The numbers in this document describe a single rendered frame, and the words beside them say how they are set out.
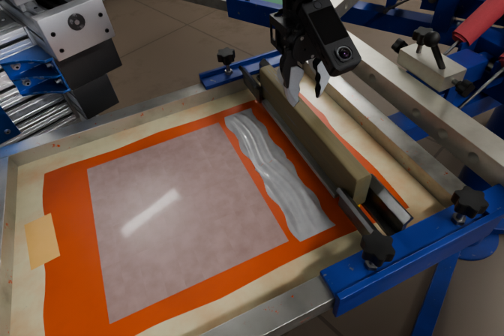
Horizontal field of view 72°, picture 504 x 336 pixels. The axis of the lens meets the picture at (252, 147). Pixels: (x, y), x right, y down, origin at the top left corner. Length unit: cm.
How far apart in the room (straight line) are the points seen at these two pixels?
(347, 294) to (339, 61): 31
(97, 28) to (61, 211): 39
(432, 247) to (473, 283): 121
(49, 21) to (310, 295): 68
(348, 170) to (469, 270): 129
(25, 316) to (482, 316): 153
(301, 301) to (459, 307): 124
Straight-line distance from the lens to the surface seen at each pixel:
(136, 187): 73
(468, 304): 174
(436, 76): 78
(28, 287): 71
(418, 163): 70
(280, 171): 69
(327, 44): 52
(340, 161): 58
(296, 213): 63
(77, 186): 80
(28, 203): 82
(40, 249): 74
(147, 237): 66
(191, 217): 66
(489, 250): 188
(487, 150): 69
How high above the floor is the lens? 149
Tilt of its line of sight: 46 degrees down
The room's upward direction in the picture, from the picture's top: 7 degrees counter-clockwise
